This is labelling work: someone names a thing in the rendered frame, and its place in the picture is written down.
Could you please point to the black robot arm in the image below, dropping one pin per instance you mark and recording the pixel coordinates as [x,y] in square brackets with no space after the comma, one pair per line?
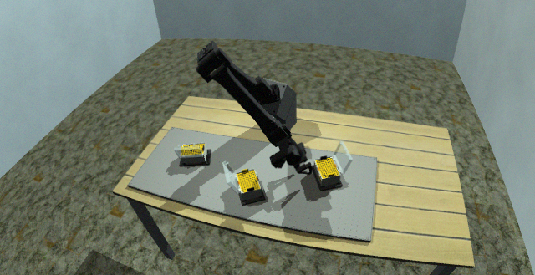
[256,92]

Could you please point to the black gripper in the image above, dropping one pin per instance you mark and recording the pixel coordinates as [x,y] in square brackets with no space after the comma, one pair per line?
[300,169]

